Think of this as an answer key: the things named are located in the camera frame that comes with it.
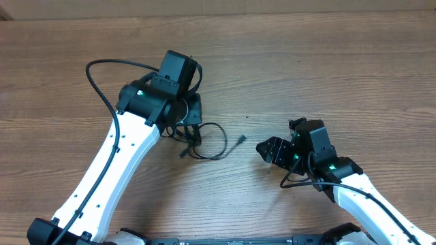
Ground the thin black USB cable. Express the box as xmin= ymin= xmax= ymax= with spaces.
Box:
xmin=190 ymin=122 xmax=248 ymax=161

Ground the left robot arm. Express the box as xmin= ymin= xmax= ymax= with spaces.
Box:
xmin=27 ymin=50 xmax=202 ymax=244

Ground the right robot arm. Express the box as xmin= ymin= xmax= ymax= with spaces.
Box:
xmin=256 ymin=118 xmax=435 ymax=244

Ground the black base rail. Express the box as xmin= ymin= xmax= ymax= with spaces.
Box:
xmin=146 ymin=235 xmax=327 ymax=245

